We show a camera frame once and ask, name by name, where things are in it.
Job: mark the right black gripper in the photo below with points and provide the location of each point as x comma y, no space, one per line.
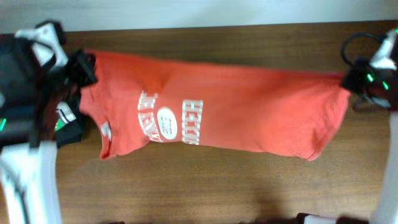
354,78

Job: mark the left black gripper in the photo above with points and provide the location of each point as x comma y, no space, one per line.
79,66

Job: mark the orange printed t-shirt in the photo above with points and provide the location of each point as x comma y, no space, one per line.
137,100

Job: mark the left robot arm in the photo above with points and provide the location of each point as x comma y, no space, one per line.
40,95

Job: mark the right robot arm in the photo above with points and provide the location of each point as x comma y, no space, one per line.
384,57

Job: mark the white folded pixel-print t-shirt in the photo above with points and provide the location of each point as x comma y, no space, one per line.
65,115

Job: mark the black folded garment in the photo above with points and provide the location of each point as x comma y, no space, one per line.
72,132

